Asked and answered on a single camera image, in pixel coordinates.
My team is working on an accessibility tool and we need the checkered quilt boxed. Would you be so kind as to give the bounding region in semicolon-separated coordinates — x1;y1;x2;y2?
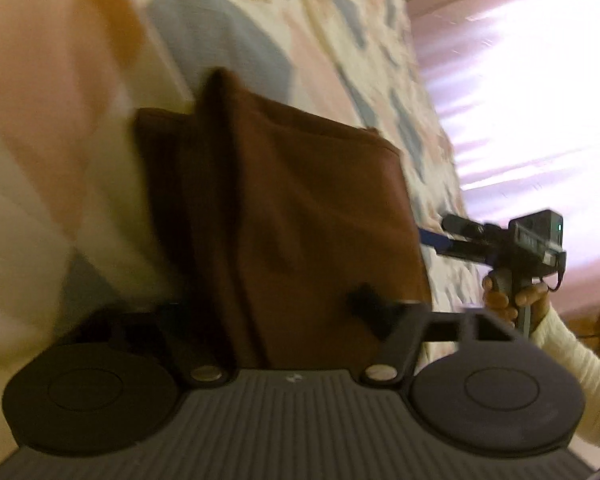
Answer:
0;0;487;361

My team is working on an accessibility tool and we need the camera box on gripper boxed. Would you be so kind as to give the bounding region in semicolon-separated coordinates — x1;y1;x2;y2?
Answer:
508;209;564;252

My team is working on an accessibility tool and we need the pink curtain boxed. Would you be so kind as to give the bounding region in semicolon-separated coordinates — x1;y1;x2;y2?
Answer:
406;0;600;316

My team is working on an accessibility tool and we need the right hand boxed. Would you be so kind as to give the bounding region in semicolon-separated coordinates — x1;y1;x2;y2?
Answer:
482;278;550;333

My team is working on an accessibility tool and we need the brown garment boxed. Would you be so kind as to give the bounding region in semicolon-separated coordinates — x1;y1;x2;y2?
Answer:
133;70;431;373

